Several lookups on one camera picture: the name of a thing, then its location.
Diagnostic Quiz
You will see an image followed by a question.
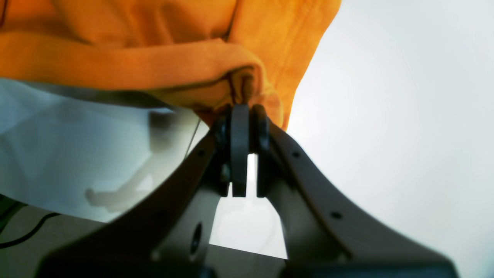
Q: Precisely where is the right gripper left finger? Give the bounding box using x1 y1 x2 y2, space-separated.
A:
37 104 249 278

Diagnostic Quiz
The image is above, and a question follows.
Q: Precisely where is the orange t-shirt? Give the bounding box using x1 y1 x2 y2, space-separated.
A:
0 0 341 130

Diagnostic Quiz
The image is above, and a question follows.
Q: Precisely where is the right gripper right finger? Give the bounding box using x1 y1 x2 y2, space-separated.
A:
251 105 458 278

